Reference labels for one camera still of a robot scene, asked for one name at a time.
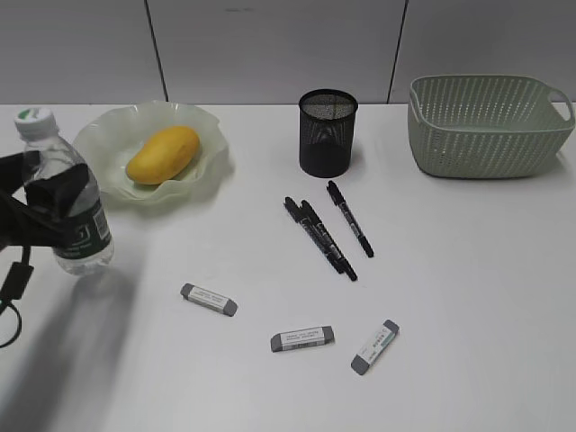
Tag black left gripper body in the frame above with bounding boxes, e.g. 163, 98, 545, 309
1, 192, 54, 250

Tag grey white eraser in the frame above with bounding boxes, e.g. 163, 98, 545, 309
270, 326, 335, 353
351, 319, 400, 375
180, 283, 238, 317

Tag light green plastic basket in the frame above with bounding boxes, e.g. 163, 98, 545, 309
408, 75, 575, 179

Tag clear plastic water bottle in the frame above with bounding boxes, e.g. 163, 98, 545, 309
14, 107, 114, 275

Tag black mesh pen holder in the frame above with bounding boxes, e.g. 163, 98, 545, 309
298, 88, 358, 178

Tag black marker pen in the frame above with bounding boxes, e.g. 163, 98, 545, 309
301, 200, 357, 282
327, 180, 374, 258
284, 196, 344, 274

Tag yellow mango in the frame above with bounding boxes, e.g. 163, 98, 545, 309
125, 126, 200, 185

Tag translucent green wavy plate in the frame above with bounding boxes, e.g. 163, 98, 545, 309
73, 101, 233, 205

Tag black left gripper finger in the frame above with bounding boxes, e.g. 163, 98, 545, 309
1, 150, 41, 203
24, 163, 89, 247

